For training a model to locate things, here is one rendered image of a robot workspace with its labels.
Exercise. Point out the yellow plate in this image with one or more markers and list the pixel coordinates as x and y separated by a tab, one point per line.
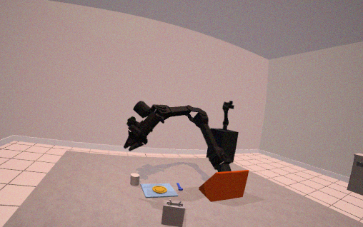
159	189

